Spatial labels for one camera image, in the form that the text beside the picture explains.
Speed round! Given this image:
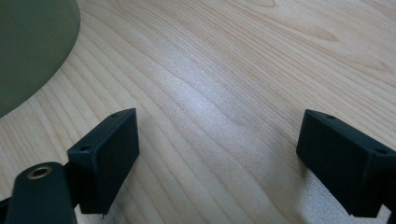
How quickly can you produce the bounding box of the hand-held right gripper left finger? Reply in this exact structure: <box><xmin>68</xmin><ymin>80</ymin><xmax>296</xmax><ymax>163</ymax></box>
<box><xmin>66</xmin><ymin>107</ymin><xmax>140</xmax><ymax>216</ymax></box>

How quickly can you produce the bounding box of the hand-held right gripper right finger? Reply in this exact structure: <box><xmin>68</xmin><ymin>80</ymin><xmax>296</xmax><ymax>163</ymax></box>
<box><xmin>295</xmin><ymin>108</ymin><xmax>396</xmax><ymax>218</ymax></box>

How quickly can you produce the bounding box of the green ribbed trash bin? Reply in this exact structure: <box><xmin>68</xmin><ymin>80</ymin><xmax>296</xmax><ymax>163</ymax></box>
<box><xmin>0</xmin><ymin>0</ymin><xmax>81</xmax><ymax>119</ymax></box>

